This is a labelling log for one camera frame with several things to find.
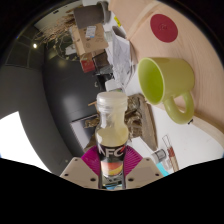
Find grey plant saucer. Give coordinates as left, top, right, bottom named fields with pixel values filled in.
left=97, top=0, right=112, bottom=25

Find red box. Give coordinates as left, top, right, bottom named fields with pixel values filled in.
left=79, top=53, right=97, bottom=74

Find black wall screen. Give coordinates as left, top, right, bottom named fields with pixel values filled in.
left=69, top=113, right=101, bottom=153

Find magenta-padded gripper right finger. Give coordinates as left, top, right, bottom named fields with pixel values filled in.
left=122, top=145, right=164, bottom=190

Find yellow-green ceramic mug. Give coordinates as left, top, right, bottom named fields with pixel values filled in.
left=137, top=57, right=196, bottom=125

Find flat round red coaster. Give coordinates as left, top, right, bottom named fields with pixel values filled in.
left=149, top=13, right=179, bottom=44

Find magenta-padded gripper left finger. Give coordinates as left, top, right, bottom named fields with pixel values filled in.
left=59, top=145, right=102, bottom=190

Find brown cardboard box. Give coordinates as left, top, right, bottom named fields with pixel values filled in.
left=69, top=23, right=109, bottom=57

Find yellow sticky note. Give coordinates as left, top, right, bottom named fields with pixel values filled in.
left=113, top=15, right=122, bottom=28

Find white spray bottle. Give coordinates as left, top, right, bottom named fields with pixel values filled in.
left=104, top=79, right=124, bottom=93

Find clear drink bottle white cap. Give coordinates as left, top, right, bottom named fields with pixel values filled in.
left=94, top=91, right=130, bottom=186

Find long ceiling light strip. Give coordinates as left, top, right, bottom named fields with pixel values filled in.
left=0, top=110, right=51, bottom=173

